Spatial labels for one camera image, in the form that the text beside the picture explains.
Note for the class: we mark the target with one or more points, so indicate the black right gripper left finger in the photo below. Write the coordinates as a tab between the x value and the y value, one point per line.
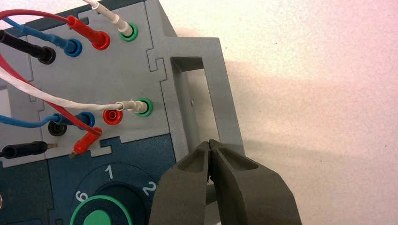
180	195

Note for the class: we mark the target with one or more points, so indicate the green rotary pointer knob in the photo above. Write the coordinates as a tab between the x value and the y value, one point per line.
99	217

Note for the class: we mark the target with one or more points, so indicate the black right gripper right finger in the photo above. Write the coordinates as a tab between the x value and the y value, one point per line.
248	198

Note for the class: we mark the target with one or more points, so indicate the blue grey task box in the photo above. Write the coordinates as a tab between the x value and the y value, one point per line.
93	77

